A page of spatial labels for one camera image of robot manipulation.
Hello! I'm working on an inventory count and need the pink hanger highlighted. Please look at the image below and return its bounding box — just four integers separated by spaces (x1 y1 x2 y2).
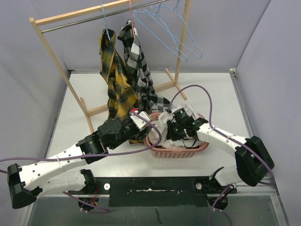
129 0 135 38

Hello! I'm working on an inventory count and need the blue hanger of white shirt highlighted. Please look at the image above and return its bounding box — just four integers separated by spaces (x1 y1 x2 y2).
133 0 188 62

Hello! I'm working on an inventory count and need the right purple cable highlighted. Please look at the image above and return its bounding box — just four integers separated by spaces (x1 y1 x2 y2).
168 84 276 226

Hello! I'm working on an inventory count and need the light blue wire hanger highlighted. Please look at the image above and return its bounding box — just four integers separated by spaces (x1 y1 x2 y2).
135 0 203 62

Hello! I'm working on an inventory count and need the blue hanger of yellow shirt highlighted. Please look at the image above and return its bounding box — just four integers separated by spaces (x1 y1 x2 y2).
100 3 112 41

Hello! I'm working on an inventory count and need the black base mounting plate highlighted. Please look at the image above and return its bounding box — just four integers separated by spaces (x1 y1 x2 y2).
68 176 236 208

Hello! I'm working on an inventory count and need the black white checked shirt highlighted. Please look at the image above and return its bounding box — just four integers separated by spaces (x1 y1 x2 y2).
118 19 170 114

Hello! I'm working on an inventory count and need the pink plastic laundry basket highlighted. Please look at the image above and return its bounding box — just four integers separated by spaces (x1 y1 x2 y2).
144 113 209 159

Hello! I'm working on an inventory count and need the yellow plaid shirt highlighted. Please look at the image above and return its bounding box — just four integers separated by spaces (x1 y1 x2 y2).
98 29 142 145

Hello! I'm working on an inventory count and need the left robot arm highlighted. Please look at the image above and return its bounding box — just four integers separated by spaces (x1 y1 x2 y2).
7 112 151 209

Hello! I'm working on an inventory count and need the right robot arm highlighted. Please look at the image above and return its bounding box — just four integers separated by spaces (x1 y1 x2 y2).
166 108 275 193

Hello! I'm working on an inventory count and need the metal hanging rod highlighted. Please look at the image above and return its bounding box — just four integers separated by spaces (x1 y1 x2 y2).
41 0 166 34

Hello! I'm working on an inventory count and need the wooden clothes rack frame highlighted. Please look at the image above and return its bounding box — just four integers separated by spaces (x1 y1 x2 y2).
30 0 181 133

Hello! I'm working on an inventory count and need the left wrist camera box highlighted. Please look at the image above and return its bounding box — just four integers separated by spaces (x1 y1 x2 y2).
130 108 151 131

